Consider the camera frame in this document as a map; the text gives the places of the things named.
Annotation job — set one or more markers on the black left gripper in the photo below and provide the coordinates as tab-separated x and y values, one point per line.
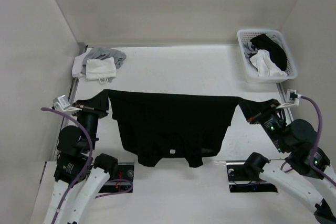
101	113

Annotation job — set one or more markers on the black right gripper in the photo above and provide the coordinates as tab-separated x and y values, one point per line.
255	118

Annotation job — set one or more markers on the black tank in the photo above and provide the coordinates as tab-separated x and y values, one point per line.
154	126
277	54

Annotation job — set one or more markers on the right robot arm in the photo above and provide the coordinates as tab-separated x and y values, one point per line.
300	141

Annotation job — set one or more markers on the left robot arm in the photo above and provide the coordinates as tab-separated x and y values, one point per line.
78	175

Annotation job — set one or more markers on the white tank top under stack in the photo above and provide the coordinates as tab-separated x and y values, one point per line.
77	66

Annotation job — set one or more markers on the folded white tank top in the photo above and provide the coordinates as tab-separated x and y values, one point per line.
101	70

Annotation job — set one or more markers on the white tank top in basket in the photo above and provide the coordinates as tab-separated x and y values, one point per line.
264	65

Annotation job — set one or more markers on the folded grey tank top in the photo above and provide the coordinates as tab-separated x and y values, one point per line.
104	53

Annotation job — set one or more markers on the grey tank top in basket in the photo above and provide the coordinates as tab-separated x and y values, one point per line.
249	49

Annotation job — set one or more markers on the black tank top in basket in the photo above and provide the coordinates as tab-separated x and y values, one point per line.
277	54

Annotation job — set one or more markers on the white plastic laundry basket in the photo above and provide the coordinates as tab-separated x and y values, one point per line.
250	72

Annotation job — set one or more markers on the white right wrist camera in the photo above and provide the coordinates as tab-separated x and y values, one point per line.
292	99

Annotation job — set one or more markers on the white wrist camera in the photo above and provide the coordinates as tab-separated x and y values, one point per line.
292	99
62	104

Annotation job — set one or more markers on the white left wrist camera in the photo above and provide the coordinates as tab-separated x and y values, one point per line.
62	104

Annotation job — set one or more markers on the left metal table rail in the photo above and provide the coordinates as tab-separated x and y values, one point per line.
71	95

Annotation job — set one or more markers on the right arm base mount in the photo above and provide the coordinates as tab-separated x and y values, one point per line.
240	182

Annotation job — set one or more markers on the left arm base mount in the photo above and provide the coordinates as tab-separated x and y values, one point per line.
120	180

